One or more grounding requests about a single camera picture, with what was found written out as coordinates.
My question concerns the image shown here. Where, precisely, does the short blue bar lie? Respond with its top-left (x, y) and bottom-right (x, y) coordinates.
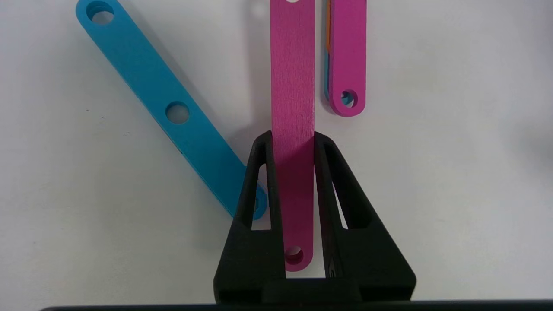
top-left (76, 0), bottom-right (268, 221)

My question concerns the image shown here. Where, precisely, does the short pink bar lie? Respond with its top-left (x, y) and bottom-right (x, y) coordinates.
top-left (324, 0), bottom-right (367, 117)

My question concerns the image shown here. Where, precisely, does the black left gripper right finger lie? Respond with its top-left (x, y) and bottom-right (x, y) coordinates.
top-left (314, 132), bottom-right (416, 302)

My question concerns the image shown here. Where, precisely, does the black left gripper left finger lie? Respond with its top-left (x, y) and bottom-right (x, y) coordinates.
top-left (213, 130), bottom-right (287, 303)

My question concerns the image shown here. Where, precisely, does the long deep pink bar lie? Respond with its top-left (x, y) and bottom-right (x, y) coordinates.
top-left (270, 0), bottom-right (316, 272)

